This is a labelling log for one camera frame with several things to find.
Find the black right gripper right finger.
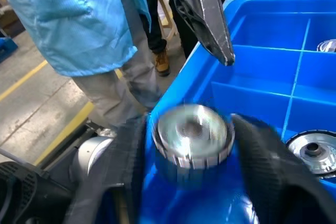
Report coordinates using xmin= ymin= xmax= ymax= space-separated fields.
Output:
xmin=230 ymin=113 xmax=336 ymax=224

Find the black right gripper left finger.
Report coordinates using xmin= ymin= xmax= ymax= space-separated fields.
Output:
xmin=65 ymin=115 xmax=148 ymax=224

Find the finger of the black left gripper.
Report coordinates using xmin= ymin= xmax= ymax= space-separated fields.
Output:
xmin=167 ymin=0 xmax=236 ymax=67

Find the person in blue coat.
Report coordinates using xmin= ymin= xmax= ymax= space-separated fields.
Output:
xmin=0 ymin=0 xmax=164 ymax=128

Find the wooden stool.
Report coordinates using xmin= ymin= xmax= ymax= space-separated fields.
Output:
xmin=155 ymin=0 xmax=180 ymax=41

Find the black perforated housing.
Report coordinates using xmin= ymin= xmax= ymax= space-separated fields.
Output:
xmin=0 ymin=161 xmax=71 ymax=224

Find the person in dark trousers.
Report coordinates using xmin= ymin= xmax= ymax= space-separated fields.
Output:
xmin=138 ymin=0 xmax=201 ymax=77

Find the blue plastic compartment tray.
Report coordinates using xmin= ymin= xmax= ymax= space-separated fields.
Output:
xmin=102 ymin=0 xmax=336 ymax=224

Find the metal nut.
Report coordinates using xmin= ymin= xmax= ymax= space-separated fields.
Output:
xmin=151 ymin=104 xmax=236 ymax=171
xmin=316 ymin=39 xmax=336 ymax=53
xmin=285 ymin=129 xmax=336 ymax=183

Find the blue crate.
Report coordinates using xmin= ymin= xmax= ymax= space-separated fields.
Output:
xmin=0 ymin=37 xmax=18 ymax=63

